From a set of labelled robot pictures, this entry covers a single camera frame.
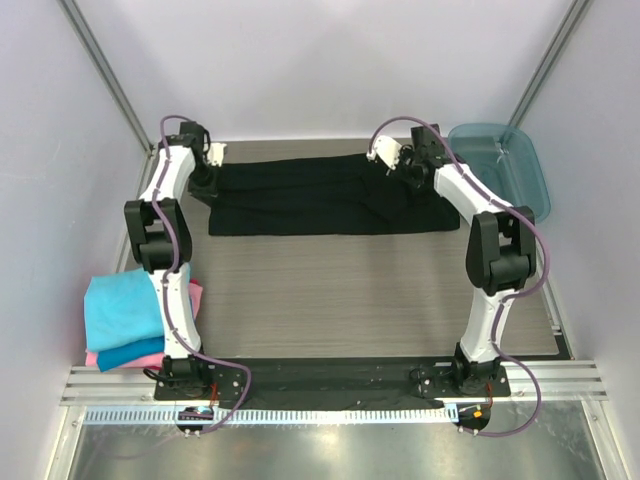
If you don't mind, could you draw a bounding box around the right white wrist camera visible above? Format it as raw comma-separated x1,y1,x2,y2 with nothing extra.
366,135,402,170

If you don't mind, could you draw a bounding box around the pink folded shirt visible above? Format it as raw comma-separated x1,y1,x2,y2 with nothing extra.
84,279,205,371

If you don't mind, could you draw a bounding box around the light blue folded shirt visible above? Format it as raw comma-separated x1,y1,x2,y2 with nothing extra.
84,268,164,353

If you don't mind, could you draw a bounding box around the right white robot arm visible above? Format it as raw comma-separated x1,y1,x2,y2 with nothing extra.
398,126,537,399

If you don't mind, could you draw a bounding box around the teal plastic bin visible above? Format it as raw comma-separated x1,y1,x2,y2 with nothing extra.
448,123,551,223

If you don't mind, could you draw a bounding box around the left frame post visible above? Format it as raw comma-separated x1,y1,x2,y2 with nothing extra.
55,0,157,159

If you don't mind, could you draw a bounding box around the frame post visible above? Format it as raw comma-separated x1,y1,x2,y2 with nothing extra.
508,0,593,127
55,0,157,159

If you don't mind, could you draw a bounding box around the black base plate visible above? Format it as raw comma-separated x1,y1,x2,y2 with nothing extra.
144,357,511,411

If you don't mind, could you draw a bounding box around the right frame post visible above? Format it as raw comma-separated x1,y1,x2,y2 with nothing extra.
508,0,593,127

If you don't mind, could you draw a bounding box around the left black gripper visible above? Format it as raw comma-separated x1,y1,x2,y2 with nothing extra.
188,160,223,208

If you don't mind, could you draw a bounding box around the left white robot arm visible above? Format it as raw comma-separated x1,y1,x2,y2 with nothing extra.
124,115,226,400

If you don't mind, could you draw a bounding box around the dark blue folded shirt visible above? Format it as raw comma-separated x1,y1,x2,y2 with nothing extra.
96,336,165,372

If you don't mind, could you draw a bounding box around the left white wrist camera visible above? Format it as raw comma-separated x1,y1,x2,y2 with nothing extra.
206,142,227,167

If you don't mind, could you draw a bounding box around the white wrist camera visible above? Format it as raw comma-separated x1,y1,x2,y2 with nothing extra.
206,142,227,167
366,135,402,170

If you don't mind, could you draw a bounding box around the aluminium extrusion rail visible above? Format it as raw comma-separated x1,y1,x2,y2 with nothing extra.
59,361,608,406

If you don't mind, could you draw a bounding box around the black t shirt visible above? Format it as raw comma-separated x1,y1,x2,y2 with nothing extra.
208,154,461,236

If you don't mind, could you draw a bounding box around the slotted cable duct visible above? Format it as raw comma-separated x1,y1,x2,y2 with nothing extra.
84,404,458,427

